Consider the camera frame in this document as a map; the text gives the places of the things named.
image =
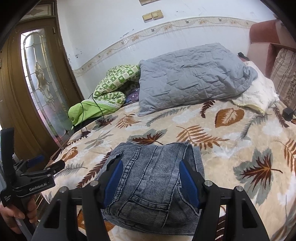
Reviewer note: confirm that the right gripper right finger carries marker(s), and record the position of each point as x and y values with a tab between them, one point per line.
242	221

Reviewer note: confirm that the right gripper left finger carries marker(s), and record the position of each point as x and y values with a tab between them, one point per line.
76	214

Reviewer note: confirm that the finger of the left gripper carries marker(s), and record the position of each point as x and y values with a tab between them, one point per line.
50	170
34	161

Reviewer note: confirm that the blue denim pants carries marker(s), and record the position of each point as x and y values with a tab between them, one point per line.
149	196

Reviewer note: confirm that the person left hand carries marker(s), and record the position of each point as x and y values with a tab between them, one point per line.
10	213

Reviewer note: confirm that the wooden glass door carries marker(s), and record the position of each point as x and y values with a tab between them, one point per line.
37	83

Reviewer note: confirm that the green patterned quilt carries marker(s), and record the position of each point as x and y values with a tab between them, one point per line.
109	95

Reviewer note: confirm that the purple cloth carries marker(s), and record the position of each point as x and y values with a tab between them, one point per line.
132	97

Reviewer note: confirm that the black power adapter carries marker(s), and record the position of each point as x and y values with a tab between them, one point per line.
287	114

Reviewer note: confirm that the white cream pillow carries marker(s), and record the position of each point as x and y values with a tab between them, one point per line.
260	96

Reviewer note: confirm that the grey quilted pillow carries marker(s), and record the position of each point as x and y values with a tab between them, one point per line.
191	76

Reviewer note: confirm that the striped beige cushion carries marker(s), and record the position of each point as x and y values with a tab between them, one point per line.
283	76

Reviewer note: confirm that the small black object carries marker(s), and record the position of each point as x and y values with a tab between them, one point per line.
241	55

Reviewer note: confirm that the pink headboard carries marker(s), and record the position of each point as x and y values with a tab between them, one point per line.
266	40

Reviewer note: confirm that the beige wall switch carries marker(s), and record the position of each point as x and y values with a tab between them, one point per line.
155	15

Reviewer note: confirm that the framed wall plaque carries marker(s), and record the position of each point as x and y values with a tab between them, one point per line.
144	2

